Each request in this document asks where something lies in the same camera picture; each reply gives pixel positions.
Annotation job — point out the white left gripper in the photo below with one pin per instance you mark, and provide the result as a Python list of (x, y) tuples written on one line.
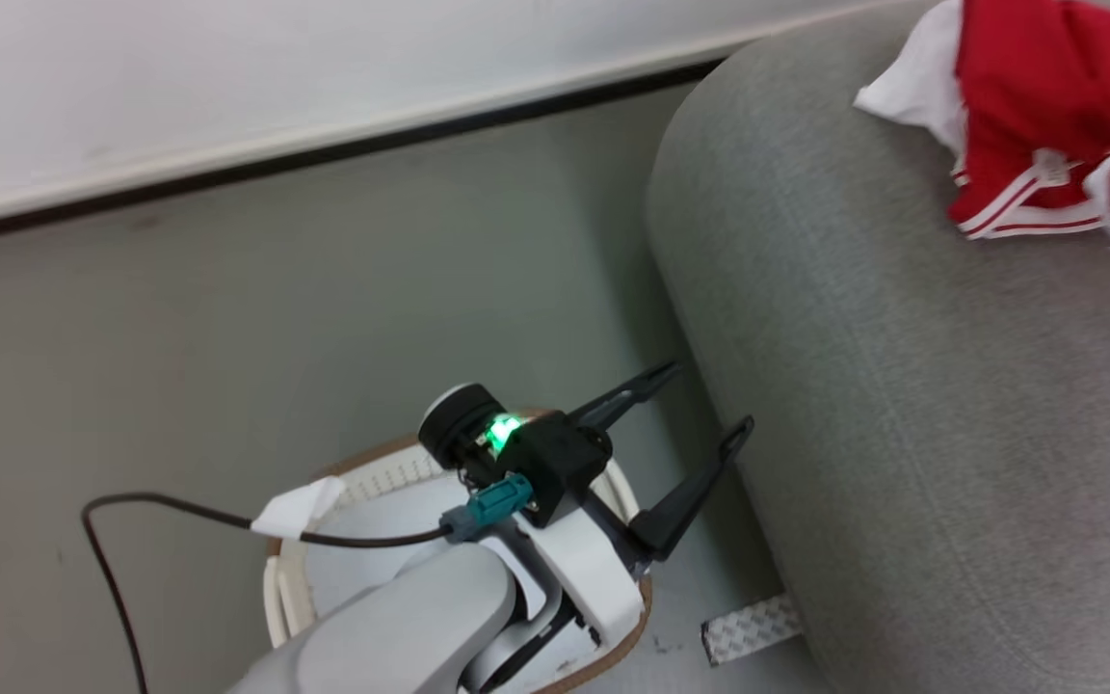
[(589, 573)]

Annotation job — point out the red garment with white stripes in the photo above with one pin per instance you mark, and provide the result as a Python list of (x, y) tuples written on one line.
[(1046, 96)]

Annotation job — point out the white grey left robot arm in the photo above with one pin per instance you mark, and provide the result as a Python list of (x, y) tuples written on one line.
[(401, 627)]

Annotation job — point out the white laundry basket tan rim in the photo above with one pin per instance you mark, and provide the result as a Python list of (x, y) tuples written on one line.
[(362, 564)]

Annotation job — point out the white textured floor strip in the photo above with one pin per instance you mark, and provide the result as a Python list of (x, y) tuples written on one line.
[(753, 628)]

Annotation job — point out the grey fabric sofa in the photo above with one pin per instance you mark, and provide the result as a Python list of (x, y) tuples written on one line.
[(902, 386)]

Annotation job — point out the white tape tag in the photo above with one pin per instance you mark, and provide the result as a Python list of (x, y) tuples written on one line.
[(297, 509)]

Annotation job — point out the white and dark baseboard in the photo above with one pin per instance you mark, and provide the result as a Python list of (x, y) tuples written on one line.
[(324, 143)]

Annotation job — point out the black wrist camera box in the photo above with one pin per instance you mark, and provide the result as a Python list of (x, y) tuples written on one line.
[(555, 458)]

